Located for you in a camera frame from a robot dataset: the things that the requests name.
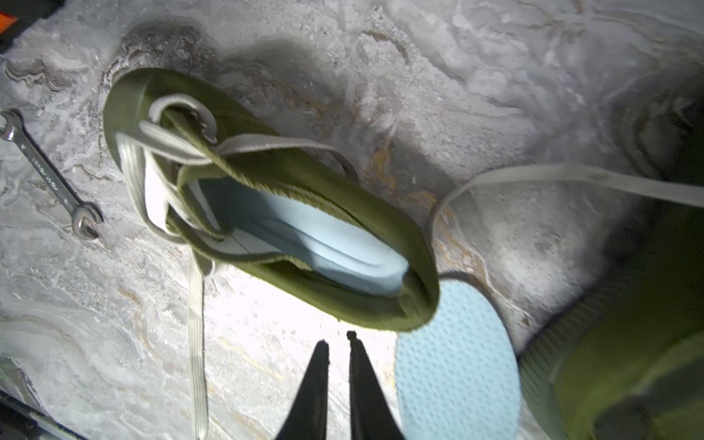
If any light blue insole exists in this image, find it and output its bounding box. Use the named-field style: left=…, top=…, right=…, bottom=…
left=189, top=179, right=409, bottom=297
left=395, top=279, right=521, bottom=439

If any silver combination wrench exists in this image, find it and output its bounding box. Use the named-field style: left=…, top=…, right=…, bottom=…
left=1, top=110, right=103, bottom=241

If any black plastic tool case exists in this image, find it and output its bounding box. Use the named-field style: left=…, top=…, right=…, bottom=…
left=0, top=0, right=65, bottom=52

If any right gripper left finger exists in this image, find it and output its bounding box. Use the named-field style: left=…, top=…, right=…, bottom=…
left=276, top=340, right=329, bottom=440

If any green canvas shoe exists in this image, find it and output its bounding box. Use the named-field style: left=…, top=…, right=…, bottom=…
left=426, top=109, right=704, bottom=440
left=103, top=68, right=440, bottom=439

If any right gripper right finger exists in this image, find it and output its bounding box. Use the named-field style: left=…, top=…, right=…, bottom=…
left=346, top=331, right=404, bottom=440

